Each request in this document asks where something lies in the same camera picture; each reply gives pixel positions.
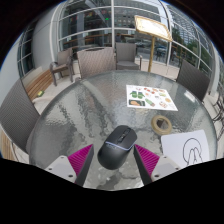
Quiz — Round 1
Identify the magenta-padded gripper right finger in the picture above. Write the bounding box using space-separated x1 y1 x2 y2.
133 144 181 186

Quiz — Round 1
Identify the wooden slatted bench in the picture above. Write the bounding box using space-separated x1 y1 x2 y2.
21 68 54 101

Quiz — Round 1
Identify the green metal furniture group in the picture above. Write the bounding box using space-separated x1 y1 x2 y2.
213 81 224 129

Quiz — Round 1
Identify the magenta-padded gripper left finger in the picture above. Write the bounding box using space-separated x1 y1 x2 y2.
44 143 95 188

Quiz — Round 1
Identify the golden menu stand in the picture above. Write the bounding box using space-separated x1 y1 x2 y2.
134 15 174 74

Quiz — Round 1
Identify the laminated picture menu card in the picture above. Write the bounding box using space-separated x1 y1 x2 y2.
126 84 179 112

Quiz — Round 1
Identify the tan tape roll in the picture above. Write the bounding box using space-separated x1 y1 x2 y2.
150 115 173 136

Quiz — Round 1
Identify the grey wicker chair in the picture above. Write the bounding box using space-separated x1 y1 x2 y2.
175 59 212 103
114 42 143 71
49 48 74 87
76 47 116 80
0 78 41 154

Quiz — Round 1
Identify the black computer mouse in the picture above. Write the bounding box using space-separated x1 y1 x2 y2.
97 125 138 171

